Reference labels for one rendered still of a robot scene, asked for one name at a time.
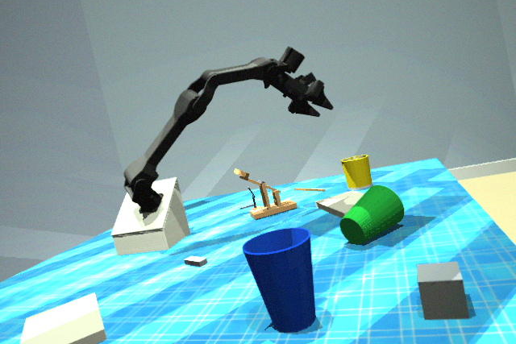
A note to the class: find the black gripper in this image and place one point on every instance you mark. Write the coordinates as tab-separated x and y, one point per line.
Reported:
300	94

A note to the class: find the blue plastic cup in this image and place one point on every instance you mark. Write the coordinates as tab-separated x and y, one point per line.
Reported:
282	266

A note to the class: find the green cup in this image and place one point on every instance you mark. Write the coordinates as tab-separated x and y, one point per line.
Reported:
376	211

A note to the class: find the yellow cup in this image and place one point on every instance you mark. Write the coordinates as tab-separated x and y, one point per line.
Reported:
357	172

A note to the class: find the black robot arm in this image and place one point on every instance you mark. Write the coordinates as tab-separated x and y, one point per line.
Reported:
141	173

